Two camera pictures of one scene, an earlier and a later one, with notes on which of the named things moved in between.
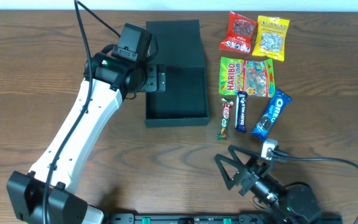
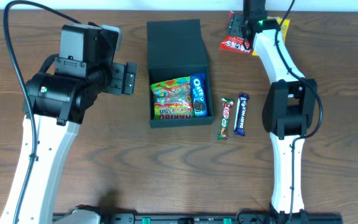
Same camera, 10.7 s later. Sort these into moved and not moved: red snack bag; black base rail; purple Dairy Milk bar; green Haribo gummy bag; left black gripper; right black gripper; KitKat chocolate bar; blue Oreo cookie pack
Moved: right black gripper; green Haribo gummy bag; blue Oreo cookie pack; left black gripper
Not moved: red snack bag; purple Dairy Milk bar; black base rail; KitKat chocolate bar
